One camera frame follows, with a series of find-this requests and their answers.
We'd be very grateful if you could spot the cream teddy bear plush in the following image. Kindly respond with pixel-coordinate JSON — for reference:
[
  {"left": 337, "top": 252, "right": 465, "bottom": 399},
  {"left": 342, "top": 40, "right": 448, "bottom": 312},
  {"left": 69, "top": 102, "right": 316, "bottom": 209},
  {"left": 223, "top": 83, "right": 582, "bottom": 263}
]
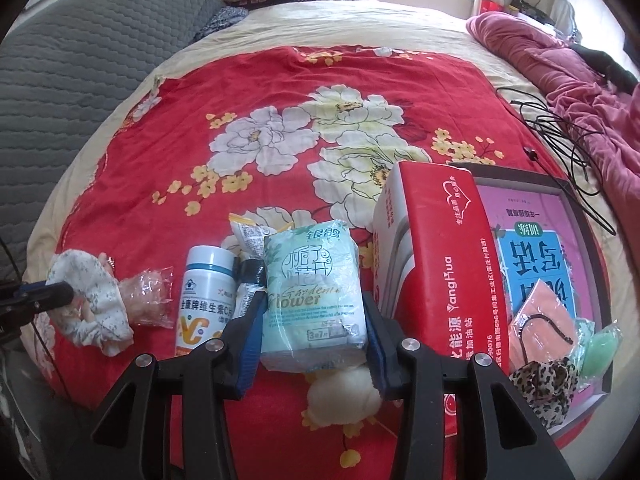
[{"left": 303, "top": 365, "right": 383, "bottom": 428}]

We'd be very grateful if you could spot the white floral scrunchie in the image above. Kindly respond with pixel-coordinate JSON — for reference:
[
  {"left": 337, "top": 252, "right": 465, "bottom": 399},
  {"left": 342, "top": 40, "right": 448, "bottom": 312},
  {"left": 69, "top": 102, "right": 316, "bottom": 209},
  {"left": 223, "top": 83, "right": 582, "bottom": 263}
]
[{"left": 47, "top": 249, "right": 134, "bottom": 358}]

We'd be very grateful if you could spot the green tissue pack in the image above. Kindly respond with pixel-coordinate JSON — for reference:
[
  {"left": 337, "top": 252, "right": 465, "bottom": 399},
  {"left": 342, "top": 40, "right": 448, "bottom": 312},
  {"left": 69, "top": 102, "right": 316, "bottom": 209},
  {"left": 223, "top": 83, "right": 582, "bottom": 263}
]
[{"left": 260, "top": 220, "right": 368, "bottom": 374}]

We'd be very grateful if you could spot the leopard print scrunchie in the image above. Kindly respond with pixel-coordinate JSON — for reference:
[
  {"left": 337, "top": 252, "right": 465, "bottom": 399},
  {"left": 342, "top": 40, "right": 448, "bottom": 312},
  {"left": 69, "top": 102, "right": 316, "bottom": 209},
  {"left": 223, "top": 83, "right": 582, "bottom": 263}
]
[{"left": 509, "top": 358, "right": 578, "bottom": 429}]

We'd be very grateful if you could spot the snack bag with black band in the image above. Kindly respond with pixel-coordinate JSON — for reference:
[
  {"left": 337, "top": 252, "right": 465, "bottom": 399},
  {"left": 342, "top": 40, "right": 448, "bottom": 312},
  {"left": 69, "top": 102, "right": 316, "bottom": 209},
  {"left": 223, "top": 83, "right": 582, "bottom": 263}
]
[{"left": 229, "top": 214, "right": 293, "bottom": 318}]

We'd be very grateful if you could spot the red tissue box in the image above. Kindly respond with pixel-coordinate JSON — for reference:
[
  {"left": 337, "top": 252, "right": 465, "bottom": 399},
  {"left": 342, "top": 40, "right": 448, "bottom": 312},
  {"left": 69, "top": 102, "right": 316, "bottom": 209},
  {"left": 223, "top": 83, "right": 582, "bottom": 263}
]
[{"left": 371, "top": 160, "right": 510, "bottom": 370}]

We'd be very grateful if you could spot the clear plastic wrapped packet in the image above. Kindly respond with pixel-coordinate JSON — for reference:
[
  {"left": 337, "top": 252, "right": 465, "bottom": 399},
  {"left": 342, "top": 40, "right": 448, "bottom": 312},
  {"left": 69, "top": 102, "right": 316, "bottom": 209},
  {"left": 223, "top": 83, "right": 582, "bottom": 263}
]
[{"left": 118, "top": 266, "right": 175, "bottom": 328}]

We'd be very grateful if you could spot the white vitamin bottle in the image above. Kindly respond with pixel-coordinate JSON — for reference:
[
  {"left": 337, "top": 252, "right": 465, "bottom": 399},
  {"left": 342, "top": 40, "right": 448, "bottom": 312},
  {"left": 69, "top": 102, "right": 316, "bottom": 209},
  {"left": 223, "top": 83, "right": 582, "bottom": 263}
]
[{"left": 175, "top": 245, "right": 236, "bottom": 356}]

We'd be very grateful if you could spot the grey tray with pink book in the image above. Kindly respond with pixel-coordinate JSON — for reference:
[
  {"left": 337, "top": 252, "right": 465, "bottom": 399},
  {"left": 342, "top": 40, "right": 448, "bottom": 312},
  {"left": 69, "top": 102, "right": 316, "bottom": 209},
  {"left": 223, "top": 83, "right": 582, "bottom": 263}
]
[{"left": 466, "top": 164, "right": 615, "bottom": 444}]

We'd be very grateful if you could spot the grey quilted headboard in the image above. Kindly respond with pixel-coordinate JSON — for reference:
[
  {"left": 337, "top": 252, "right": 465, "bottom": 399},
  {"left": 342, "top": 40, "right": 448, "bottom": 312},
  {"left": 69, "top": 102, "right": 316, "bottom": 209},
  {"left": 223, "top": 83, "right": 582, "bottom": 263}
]
[{"left": 1, "top": 0, "right": 222, "bottom": 280}]

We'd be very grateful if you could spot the red floral blanket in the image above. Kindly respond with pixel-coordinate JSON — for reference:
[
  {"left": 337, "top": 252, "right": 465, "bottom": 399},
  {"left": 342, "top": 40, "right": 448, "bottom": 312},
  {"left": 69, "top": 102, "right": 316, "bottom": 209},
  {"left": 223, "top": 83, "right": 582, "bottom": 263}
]
[{"left": 29, "top": 44, "right": 624, "bottom": 480}]

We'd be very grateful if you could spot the pink quilt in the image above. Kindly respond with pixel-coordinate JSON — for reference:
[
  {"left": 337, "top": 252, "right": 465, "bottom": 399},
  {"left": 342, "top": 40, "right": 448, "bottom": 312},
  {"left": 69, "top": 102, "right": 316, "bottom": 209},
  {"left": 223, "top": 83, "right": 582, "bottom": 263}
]
[{"left": 465, "top": 11, "right": 639, "bottom": 263}]

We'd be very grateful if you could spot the cream bed sheet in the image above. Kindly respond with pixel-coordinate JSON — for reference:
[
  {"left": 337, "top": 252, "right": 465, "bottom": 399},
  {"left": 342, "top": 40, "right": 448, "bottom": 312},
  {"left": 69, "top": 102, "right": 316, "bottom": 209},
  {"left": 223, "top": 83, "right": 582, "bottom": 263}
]
[{"left": 19, "top": 0, "right": 640, "bottom": 411}]

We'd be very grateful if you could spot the small red box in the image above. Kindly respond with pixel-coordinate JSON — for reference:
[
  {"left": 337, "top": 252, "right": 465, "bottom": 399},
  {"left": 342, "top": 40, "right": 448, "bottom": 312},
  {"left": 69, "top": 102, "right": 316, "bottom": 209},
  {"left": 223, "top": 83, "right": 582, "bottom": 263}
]
[{"left": 480, "top": 0, "right": 502, "bottom": 13}]

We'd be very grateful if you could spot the black cable bundle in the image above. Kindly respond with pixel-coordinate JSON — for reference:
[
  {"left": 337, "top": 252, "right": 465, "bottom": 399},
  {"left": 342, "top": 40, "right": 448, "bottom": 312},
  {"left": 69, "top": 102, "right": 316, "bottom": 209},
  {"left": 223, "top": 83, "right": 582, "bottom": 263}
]
[{"left": 494, "top": 84, "right": 618, "bottom": 238}]

